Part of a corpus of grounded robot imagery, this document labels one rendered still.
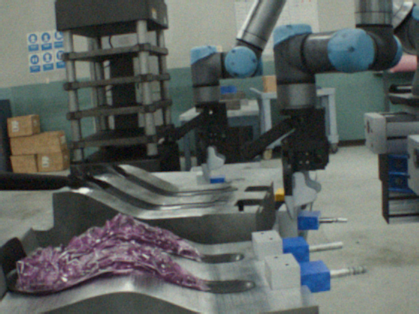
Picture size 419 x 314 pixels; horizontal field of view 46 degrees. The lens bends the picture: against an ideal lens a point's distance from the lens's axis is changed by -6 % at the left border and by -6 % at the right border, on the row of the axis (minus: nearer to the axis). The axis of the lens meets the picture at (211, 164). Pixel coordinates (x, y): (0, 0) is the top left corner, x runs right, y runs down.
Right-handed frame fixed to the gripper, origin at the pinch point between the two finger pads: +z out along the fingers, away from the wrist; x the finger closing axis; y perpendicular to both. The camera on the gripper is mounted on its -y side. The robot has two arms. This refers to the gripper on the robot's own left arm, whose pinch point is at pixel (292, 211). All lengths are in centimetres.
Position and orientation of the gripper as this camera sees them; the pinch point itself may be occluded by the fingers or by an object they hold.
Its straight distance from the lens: 102.4
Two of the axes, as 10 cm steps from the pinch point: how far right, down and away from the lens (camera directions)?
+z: 0.8, 9.8, 1.6
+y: 9.4, -0.2, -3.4
